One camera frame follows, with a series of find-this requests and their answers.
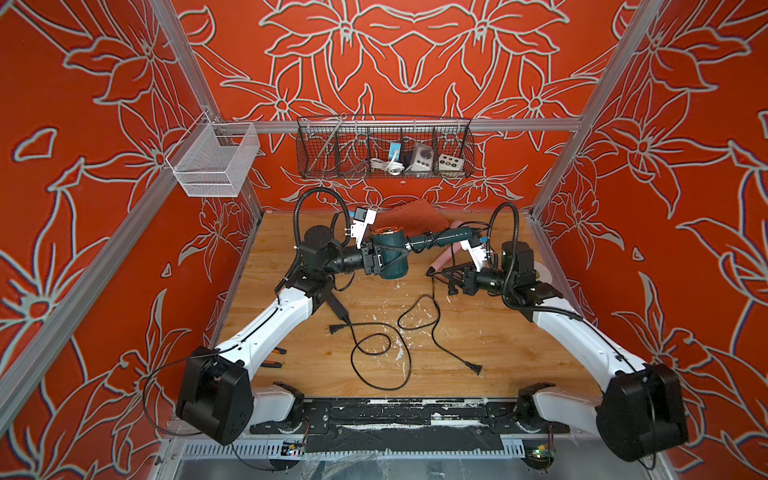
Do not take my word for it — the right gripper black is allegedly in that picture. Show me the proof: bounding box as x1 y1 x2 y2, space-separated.
440 262 515 299

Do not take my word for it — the dark green hair dryer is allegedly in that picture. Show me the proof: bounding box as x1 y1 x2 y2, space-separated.
370 226 481 280

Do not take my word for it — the green dryer black cord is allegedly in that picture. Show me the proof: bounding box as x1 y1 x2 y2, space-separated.
407 221 493 253

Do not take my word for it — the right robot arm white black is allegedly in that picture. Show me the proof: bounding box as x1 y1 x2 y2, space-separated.
428 202 689 471

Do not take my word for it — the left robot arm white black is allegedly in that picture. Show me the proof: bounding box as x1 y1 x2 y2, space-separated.
176 206 377 446

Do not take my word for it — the pink hair dryer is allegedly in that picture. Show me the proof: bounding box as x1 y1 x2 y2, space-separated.
426 229 479 277

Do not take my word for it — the black hair dryer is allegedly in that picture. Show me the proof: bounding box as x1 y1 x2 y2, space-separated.
326 293 351 324

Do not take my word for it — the orange plastic tool case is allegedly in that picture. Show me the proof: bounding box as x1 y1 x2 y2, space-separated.
373 199 449 236

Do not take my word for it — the white tape roll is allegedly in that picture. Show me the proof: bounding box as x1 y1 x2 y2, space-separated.
534 261 553 284

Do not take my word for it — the blue white small box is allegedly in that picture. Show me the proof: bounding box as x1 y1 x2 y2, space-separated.
388 142 402 163

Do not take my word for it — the white power strip cube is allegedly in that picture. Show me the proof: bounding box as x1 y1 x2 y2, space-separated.
437 154 465 178

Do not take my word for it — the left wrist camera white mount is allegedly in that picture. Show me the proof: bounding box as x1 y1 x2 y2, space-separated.
350 207 377 248

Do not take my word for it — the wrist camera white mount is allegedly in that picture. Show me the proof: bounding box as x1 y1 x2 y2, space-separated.
350 207 377 248
460 236 490 272

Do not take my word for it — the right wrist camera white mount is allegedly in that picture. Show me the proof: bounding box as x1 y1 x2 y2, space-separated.
460 236 490 272

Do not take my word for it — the pink dryer black cord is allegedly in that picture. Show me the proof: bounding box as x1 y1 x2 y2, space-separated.
395 272 484 376

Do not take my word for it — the black wire wall basket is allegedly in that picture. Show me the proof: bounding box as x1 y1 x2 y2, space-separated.
296 114 476 180

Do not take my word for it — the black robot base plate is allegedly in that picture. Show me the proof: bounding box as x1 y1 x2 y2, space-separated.
246 397 570 456

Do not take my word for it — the clear acrylic wall bin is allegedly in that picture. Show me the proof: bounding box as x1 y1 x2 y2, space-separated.
164 111 261 198

